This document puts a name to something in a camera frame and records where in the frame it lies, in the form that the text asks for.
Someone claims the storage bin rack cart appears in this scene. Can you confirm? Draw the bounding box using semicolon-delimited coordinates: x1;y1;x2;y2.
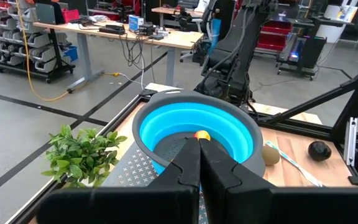
0;0;79;84

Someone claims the black avocado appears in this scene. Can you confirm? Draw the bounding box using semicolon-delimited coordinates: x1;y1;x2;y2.
308;140;333;162

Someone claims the black cable bundle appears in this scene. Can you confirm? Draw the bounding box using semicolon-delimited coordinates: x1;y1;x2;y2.
118;32;155;71

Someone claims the blue grey collapsible colander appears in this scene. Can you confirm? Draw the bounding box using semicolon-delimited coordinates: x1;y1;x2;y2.
131;89;266;177

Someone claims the blue white box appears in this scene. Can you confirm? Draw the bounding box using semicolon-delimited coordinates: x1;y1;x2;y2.
127;14;145;32

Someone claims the grey perforated metal shelf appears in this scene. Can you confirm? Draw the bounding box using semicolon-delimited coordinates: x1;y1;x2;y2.
101;141;180;188

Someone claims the black computer on cart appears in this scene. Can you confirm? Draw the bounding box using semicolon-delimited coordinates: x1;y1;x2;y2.
277;34;328;80

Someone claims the small orange toy fruit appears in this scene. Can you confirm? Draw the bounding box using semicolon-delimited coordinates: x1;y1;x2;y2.
193;129;211;142

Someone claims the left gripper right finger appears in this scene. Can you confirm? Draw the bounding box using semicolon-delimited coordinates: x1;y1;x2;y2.
199;139;358;224

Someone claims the red tool cabinet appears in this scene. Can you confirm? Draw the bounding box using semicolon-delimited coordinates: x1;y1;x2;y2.
255;19;293;53

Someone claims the grey-legged wooden desk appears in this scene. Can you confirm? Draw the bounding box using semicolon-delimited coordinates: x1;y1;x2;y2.
32;20;204;94

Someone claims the yellow cable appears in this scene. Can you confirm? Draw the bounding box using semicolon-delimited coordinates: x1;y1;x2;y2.
16;0;121;103

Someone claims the white cable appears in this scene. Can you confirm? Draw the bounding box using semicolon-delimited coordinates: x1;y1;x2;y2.
119;72;146;90

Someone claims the red plastic box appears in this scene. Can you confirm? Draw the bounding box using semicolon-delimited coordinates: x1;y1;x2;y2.
61;8;81;24

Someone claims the small green potted plant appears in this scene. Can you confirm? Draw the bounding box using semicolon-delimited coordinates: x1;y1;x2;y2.
40;124;129;188

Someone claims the black aluminium table frame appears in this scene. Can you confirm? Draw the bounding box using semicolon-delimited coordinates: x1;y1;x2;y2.
6;52;358;224

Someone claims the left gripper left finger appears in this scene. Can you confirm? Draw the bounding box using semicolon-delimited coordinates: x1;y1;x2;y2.
35;136;202;224

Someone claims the knife with patterned handle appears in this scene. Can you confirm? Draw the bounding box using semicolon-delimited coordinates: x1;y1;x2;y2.
264;140;324;188

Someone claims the black desktop device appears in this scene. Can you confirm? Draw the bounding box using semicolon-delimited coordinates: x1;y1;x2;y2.
98;24;126;35

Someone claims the brown green kiwi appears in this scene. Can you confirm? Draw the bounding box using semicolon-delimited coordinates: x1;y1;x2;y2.
261;144;282;167

